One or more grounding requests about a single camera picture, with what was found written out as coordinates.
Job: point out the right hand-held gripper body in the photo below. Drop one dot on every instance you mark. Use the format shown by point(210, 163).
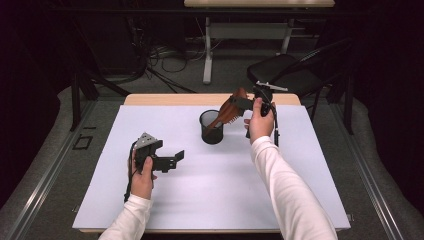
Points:
point(265, 95)

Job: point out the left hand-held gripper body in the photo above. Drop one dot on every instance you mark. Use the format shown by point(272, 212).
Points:
point(146, 146)

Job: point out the wooden paddle hairbrush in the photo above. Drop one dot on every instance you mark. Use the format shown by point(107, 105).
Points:
point(228, 113)

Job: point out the black mesh cup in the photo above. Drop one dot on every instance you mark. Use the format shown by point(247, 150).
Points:
point(212, 135)

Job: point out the person's left hand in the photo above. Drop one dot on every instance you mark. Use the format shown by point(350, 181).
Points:
point(141, 185)

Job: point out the person's right hand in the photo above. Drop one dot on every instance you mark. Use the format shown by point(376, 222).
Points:
point(261, 128)

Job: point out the black folding chair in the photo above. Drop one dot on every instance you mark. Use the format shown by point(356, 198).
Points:
point(286, 71)

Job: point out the white table mat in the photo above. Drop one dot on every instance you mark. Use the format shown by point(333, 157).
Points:
point(216, 180)

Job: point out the wooden table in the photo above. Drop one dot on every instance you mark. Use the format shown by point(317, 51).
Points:
point(186, 99)

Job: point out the white desk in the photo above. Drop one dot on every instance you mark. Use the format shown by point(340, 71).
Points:
point(248, 30)

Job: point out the black metal stand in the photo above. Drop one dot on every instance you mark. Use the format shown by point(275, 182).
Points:
point(76, 100)

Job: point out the black horizontal bar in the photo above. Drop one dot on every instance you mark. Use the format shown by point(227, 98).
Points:
point(166, 11)

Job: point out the metal floor rail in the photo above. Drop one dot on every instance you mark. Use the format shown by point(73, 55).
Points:
point(363, 173)
point(43, 181)

